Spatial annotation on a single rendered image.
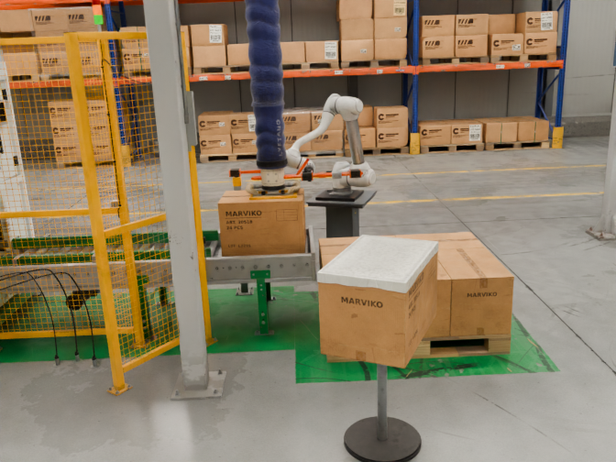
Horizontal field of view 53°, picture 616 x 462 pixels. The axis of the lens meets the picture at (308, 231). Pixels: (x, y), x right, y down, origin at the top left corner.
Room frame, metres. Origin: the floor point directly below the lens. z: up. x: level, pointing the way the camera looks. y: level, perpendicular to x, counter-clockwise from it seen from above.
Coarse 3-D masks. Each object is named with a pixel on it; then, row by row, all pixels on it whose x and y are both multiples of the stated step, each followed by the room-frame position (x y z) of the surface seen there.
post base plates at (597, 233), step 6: (612, 216) 6.03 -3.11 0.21; (600, 222) 6.09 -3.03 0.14; (612, 222) 6.02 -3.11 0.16; (594, 228) 6.09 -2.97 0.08; (600, 228) 6.09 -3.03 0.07; (612, 228) 6.01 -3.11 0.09; (588, 234) 6.14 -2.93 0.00; (594, 234) 6.03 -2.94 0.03; (600, 234) 5.96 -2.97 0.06; (606, 234) 6.02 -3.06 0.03; (612, 234) 6.00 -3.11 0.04; (600, 240) 5.91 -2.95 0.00; (606, 240) 5.91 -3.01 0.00
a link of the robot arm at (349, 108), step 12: (348, 96) 4.91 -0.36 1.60; (336, 108) 4.91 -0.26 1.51; (348, 108) 4.83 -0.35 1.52; (360, 108) 4.85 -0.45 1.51; (348, 120) 4.88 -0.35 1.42; (348, 132) 4.92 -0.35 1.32; (360, 144) 4.94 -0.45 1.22; (360, 156) 4.95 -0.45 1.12; (360, 168) 4.93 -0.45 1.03; (348, 180) 5.01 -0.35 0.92; (360, 180) 4.93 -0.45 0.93; (372, 180) 4.94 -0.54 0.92
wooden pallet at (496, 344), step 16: (448, 336) 3.63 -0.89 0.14; (464, 336) 3.63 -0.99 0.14; (480, 336) 3.63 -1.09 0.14; (496, 336) 3.63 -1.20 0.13; (416, 352) 3.62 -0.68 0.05; (432, 352) 3.66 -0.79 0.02; (448, 352) 3.65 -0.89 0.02; (464, 352) 3.64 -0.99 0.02; (480, 352) 3.63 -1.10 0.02; (496, 352) 3.63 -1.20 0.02
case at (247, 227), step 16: (240, 192) 4.52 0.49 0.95; (224, 208) 4.22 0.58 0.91; (240, 208) 4.21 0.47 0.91; (256, 208) 4.21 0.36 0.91; (272, 208) 4.21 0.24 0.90; (288, 208) 4.20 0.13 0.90; (304, 208) 4.60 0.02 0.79; (224, 224) 4.22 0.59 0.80; (240, 224) 4.21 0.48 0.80; (256, 224) 4.21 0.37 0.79; (272, 224) 4.21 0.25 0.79; (288, 224) 4.20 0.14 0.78; (304, 224) 4.44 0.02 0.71; (224, 240) 4.22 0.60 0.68; (240, 240) 4.21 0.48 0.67; (256, 240) 4.21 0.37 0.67; (272, 240) 4.21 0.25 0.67; (288, 240) 4.20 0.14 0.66; (304, 240) 4.28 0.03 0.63; (224, 256) 4.22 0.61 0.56
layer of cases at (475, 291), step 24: (336, 240) 4.54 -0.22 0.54; (432, 240) 4.44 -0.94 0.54; (456, 240) 4.42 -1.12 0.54; (456, 264) 3.90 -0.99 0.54; (480, 264) 3.88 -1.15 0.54; (456, 288) 3.63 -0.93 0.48; (480, 288) 3.63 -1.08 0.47; (504, 288) 3.63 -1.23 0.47; (456, 312) 3.63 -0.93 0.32; (480, 312) 3.63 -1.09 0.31; (504, 312) 3.63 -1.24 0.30; (432, 336) 3.63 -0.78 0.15
